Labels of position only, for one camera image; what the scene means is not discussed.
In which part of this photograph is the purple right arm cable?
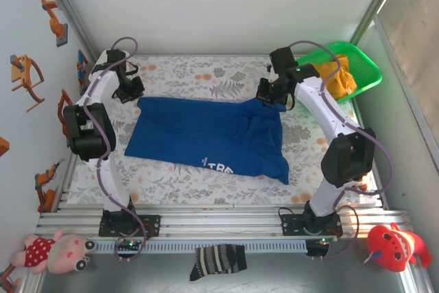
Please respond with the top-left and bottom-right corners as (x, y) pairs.
(289, 40), (395, 261)

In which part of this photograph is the orange claw gripper wall sticker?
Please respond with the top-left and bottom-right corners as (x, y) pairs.
(9, 54), (46, 113)

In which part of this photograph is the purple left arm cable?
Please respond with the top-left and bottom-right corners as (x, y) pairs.
(82, 36), (152, 263)

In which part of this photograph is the pink pig plush toy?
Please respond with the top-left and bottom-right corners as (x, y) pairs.
(12, 228), (97, 275)

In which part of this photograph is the black striped sock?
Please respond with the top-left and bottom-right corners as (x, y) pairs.
(189, 244), (248, 283)

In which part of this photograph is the blue orange machine wall sticker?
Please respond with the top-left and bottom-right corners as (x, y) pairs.
(77, 49), (89, 97)

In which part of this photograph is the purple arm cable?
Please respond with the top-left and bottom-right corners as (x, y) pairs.
(82, 36), (152, 263)
(289, 40), (395, 261)

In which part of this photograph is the red dinosaur plush toy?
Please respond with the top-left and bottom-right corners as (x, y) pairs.
(364, 222), (433, 272)

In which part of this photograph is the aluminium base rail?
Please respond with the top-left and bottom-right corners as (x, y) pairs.
(35, 203), (414, 239)

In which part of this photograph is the blue t-shirt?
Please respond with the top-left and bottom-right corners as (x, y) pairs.
(123, 96), (290, 186)

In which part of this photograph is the orange robot sticker grey plate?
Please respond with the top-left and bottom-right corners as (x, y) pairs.
(40, 0), (69, 47)

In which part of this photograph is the green plastic basket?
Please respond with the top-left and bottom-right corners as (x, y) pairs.
(294, 41), (383, 104)

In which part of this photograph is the aluminium frame post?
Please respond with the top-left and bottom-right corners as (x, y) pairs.
(341, 0), (412, 64)
(36, 0), (101, 64)

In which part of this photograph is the white slotted cable duct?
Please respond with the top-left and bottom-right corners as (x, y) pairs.
(93, 239), (309, 255)

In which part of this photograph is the yellow cloth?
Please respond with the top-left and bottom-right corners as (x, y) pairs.
(313, 54), (358, 102)

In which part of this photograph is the floral table mat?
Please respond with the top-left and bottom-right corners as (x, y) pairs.
(67, 54), (382, 207)

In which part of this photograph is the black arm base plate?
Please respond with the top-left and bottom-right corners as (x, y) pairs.
(281, 213), (344, 238)
(98, 214), (162, 238)

